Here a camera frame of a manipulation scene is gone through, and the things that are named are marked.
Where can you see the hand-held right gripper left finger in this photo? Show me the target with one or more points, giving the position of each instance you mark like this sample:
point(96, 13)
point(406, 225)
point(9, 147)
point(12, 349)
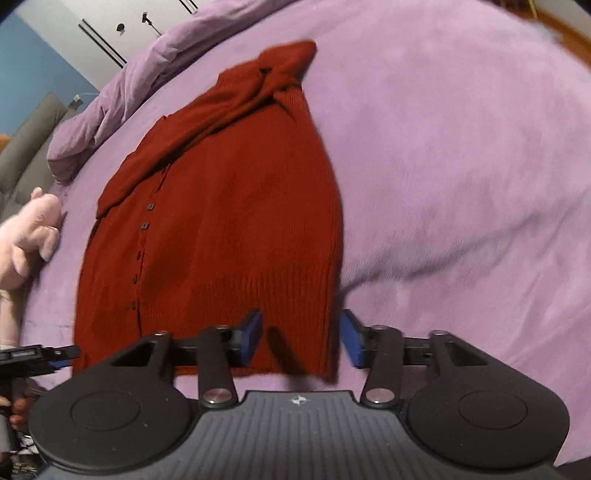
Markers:
point(249, 339)

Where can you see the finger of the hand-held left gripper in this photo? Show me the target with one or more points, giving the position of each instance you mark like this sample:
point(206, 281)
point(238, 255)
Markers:
point(55, 356)

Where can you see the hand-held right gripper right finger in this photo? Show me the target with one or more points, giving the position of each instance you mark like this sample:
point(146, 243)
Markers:
point(353, 339)

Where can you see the red knit cardigan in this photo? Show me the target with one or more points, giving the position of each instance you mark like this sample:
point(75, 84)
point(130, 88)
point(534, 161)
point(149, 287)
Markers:
point(231, 221)

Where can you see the person's left hand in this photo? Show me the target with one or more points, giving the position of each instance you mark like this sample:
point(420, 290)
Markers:
point(19, 411)

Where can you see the pink plush toy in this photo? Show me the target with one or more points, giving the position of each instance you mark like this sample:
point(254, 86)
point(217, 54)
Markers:
point(27, 240)

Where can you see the purple fleece blanket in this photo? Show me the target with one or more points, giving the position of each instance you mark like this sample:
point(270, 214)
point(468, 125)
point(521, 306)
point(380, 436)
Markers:
point(438, 184)

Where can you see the purple duvet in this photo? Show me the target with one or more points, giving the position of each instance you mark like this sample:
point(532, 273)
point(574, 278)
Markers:
point(120, 97)

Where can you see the white wardrobe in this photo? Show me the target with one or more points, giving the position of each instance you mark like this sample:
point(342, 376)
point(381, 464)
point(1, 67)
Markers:
point(129, 27)

